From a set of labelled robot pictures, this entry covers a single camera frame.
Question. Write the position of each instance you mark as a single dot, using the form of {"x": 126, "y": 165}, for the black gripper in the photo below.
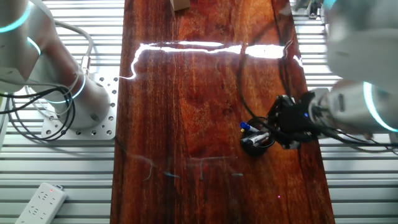
{"x": 293, "y": 119}

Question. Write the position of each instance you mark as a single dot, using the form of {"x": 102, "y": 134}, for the clear black gel pen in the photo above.
{"x": 248, "y": 137}

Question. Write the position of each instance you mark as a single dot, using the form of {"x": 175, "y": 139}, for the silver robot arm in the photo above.
{"x": 357, "y": 105}

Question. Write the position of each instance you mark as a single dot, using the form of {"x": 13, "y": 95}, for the dark pen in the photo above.
{"x": 264, "y": 143}

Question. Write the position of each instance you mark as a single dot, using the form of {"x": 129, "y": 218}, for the black mesh pen holder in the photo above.
{"x": 256, "y": 151}

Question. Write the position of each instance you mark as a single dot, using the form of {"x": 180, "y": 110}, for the white black marker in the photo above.
{"x": 259, "y": 138}

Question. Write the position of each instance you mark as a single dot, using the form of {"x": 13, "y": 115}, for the blue capped marker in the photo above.
{"x": 245, "y": 126}

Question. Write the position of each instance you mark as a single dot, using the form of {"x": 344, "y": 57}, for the small cardboard box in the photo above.
{"x": 180, "y": 4}

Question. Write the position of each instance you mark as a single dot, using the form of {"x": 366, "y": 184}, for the white power strip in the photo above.
{"x": 42, "y": 203}

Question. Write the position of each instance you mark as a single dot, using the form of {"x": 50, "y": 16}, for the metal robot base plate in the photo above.
{"x": 105, "y": 127}

